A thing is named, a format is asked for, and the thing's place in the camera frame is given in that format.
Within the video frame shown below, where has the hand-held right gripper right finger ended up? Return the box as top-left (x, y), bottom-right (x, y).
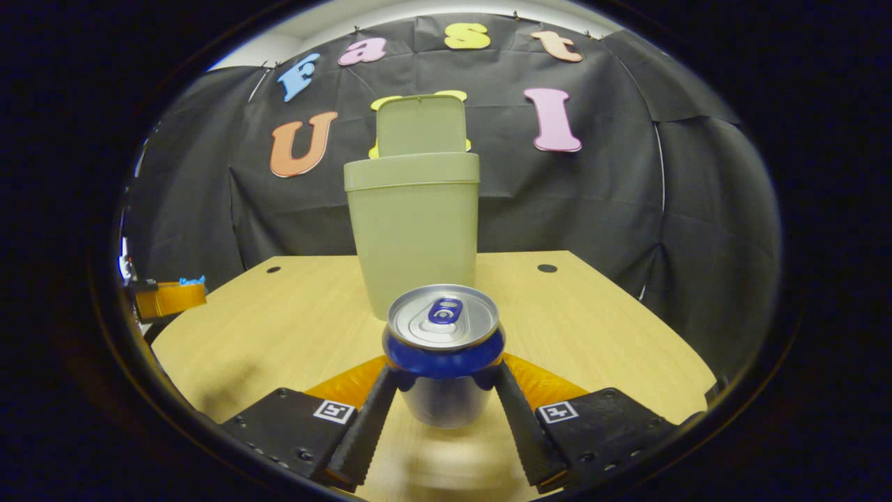
top-left (492, 353), bottom-right (703, 494)

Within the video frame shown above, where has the black backdrop cloth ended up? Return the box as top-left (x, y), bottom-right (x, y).
top-left (122, 13), bottom-right (781, 377)

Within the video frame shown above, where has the green desktop garbage bin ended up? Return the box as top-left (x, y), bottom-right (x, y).
top-left (343, 93), bottom-right (481, 321)

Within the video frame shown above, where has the blue pop can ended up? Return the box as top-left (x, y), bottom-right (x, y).
top-left (382, 284), bottom-right (506, 429)

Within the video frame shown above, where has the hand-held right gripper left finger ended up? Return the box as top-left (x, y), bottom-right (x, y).
top-left (222, 356), bottom-right (401, 492)

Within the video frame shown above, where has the wooden desktop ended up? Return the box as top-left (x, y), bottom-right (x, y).
top-left (150, 251), bottom-right (718, 502)

